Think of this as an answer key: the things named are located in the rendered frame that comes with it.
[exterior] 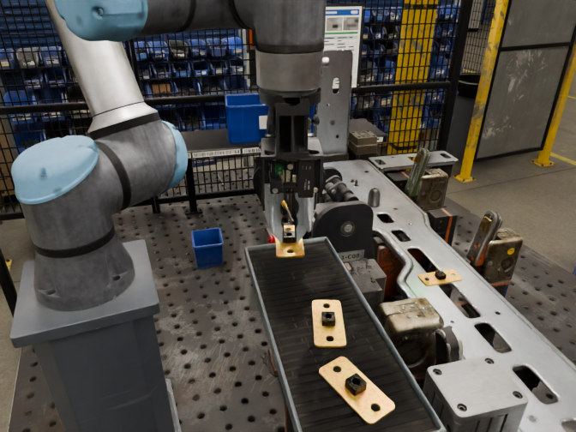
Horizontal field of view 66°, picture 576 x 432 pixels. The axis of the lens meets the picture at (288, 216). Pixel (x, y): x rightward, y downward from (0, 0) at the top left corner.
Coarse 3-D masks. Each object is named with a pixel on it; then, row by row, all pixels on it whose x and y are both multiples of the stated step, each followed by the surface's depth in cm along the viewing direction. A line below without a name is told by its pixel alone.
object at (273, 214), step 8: (272, 200) 56; (280, 200) 59; (272, 208) 56; (280, 208) 60; (272, 216) 56; (280, 216) 60; (272, 224) 55; (280, 224) 60; (272, 232) 57; (280, 232) 61; (280, 240) 62
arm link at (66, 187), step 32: (32, 160) 61; (64, 160) 60; (96, 160) 63; (32, 192) 60; (64, 192) 60; (96, 192) 64; (128, 192) 68; (32, 224) 63; (64, 224) 62; (96, 224) 65
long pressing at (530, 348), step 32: (352, 160) 148; (384, 192) 127; (384, 224) 111; (416, 224) 111; (448, 256) 98; (416, 288) 88; (480, 288) 88; (448, 320) 80; (480, 320) 80; (512, 320) 80; (480, 352) 73; (512, 352) 73; (544, 352) 73; (544, 384) 68; (544, 416) 63
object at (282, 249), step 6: (288, 228) 66; (294, 228) 66; (288, 234) 63; (294, 234) 62; (276, 240) 63; (288, 240) 62; (294, 240) 62; (300, 240) 63; (276, 246) 61; (282, 246) 61; (288, 246) 61; (294, 246) 61; (300, 246) 61; (276, 252) 60; (282, 252) 60; (294, 252) 60; (300, 252) 60
